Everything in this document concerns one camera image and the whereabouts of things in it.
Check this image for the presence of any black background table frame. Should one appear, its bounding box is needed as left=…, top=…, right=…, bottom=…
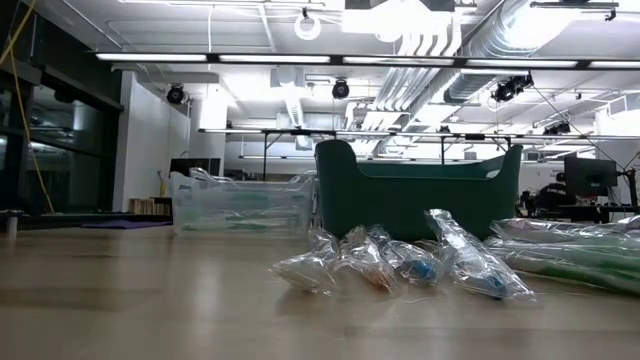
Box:
left=198, top=127, right=640, bottom=167

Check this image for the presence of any dark purple pouch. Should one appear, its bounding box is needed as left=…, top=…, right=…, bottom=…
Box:
left=80, top=219, right=174, bottom=231

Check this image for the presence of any purple toothbrush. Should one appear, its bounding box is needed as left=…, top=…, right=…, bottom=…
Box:
left=488, top=215, right=640, bottom=247

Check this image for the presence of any small frosted plastic bin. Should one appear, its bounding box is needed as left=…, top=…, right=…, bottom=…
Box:
left=169, top=171, right=316, bottom=237

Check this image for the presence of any black computer monitor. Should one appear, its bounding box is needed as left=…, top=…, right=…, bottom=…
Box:
left=563, top=156, right=619, bottom=200
left=168, top=157, right=222, bottom=177

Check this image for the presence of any person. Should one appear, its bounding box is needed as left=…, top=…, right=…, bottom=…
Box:
left=530, top=171, right=577, bottom=212

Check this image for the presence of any black crossbar with light strips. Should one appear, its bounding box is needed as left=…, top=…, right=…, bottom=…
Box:
left=93, top=51, right=640, bottom=72

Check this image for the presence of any blue toothbrush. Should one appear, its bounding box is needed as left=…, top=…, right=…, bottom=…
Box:
left=423, top=207, right=537, bottom=302
left=378, top=225, right=449, bottom=289

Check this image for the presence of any clear acrylic bin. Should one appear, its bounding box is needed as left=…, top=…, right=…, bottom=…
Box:
left=187, top=165, right=318, bottom=189

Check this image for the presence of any silver ventilation duct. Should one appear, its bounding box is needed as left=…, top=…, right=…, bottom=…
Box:
left=442, top=0, right=581, bottom=104

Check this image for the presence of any white cable loop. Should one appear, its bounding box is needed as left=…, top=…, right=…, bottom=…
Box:
left=293, top=10, right=323, bottom=42

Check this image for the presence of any black aluminium table frame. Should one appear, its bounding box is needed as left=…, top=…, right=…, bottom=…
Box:
left=0, top=209, right=174, bottom=232

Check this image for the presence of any teal plastic bin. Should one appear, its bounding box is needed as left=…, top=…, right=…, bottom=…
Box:
left=313, top=138, right=525, bottom=242

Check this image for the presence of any black framed glass partition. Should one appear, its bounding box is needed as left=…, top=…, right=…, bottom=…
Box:
left=0, top=0, right=125, bottom=217

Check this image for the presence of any yellow cable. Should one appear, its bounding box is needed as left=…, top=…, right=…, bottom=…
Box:
left=0, top=0, right=56, bottom=215

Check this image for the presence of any wooden block stack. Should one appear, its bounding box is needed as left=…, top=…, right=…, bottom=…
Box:
left=127, top=196, right=174, bottom=217

